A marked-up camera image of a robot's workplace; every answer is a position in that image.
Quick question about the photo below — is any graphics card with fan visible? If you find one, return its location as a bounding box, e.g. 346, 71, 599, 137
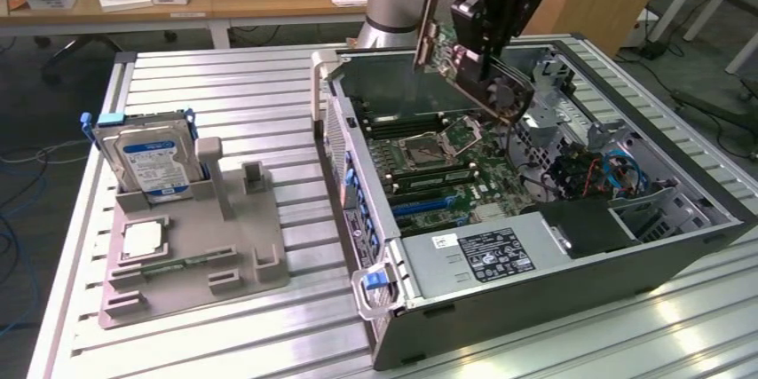
413, 0, 538, 123

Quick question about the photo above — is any green motherboard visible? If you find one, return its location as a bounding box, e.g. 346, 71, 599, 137
353, 103, 555, 238

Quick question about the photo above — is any perforated metal drive cage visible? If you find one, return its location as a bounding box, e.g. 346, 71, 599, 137
514, 58, 599, 140

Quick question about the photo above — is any black plastic shroud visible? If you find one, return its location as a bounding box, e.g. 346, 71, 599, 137
539, 199, 645, 261

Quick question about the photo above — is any blue wire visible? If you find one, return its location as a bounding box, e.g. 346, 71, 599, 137
598, 150, 653, 197

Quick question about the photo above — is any green RAM stick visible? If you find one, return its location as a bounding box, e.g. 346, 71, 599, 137
389, 168, 479, 190
135, 250, 220, 274

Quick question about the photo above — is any red wire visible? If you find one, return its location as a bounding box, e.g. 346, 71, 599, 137
578, 153, 598, 197

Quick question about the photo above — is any grey power supply unit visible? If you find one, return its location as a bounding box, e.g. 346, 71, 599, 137
399, 212, 574, 303

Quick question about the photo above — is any black open PC case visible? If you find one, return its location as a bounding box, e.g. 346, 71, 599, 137
311, 39, 758, 374

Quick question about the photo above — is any metal socket cover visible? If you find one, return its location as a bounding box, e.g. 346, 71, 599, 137
441, 112, 486, 154

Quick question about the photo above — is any CPU socket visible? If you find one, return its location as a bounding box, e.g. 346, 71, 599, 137
397, 132, 458, 172

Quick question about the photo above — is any blue expansion slot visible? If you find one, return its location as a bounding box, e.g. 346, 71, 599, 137
390, 195, 469, 217

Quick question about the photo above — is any silver CPU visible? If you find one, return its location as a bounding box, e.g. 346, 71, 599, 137
122, 221, 172, 260

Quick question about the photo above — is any hard disk with blue bracket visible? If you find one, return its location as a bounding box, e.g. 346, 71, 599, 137
79, 106, 208, 207

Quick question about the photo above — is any blue floor cable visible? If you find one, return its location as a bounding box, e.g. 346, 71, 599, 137
0, 161, 52, 340

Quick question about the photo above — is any grey metal disk bay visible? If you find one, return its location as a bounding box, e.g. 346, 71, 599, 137
606, 184, 716, 247

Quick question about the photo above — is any grey parts rack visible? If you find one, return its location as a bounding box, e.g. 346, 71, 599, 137
94, 137, 293, 331

